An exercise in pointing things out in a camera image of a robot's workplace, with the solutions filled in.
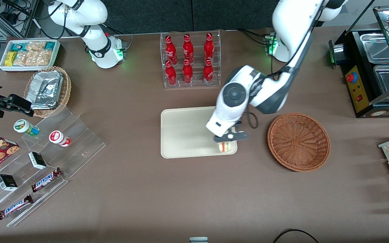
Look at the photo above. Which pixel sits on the Snickers chocolate bar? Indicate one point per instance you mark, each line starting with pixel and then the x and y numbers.
pixel 15 207
pixel 46 180

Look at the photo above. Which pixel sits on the light wicker basket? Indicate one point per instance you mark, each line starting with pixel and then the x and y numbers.
pixel 67 89

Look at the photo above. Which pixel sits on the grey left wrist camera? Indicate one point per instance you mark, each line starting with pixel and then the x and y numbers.
pixel 231 136

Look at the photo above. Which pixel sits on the white plastic snack bin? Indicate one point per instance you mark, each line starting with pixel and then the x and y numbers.
pixel 2 67

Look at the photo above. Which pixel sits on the green lidded yoghurt cup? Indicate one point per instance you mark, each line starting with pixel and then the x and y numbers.
pixel 24 126

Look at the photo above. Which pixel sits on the red lidded yoghurt cup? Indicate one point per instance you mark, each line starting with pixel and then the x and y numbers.
pixel 57 137

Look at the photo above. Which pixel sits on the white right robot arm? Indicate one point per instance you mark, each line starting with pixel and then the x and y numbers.
pixel 103 50

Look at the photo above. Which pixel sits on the teal snack pack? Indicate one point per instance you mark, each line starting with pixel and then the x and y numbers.
pixel 50 45
pixel 18 46

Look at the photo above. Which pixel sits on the silver foil packet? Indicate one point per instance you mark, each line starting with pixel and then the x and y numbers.
pixel 44 89

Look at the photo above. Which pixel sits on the brown wicker basket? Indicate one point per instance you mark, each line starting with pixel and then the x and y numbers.
pixel 299 141

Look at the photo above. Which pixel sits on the clear cracker bag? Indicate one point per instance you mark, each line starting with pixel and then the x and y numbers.
pixel 21 59
pixel 35 46
pixel 41 58

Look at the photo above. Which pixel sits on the yellow snack pack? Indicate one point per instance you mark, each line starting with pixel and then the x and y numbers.
pixel 10 58

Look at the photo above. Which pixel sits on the clear acrylic stepped display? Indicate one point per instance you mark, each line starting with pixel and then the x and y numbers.
pixel 79 141

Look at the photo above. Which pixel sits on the triangle sandwich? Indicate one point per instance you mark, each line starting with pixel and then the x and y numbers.
pixel 225 147

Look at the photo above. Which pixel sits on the red cola bottle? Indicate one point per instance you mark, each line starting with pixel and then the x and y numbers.
pixel 209 47
pixel 208 73
pixel 187 73
pixel 171 50
pixel 188 49
pixel 171 75

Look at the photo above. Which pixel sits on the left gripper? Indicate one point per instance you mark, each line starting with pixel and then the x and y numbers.
pixel 238 123

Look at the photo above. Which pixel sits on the clear acrylic bottle rack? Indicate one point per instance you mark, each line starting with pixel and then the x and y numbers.
pixel 196 59

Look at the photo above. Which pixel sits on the cream plastic tray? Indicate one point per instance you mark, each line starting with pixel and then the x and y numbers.
pixel 184 131

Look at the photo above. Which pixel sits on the black food warmer cabinet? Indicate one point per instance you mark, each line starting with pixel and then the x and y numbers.
pixel 358 87

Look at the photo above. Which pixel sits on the small grey white box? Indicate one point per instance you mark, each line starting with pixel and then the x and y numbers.
pixel 198 240

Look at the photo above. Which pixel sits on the small black carton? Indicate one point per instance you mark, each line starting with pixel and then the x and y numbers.
pixel 37 160
pixel 7 182

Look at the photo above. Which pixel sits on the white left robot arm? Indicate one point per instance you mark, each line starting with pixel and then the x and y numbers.
pixel 235 94

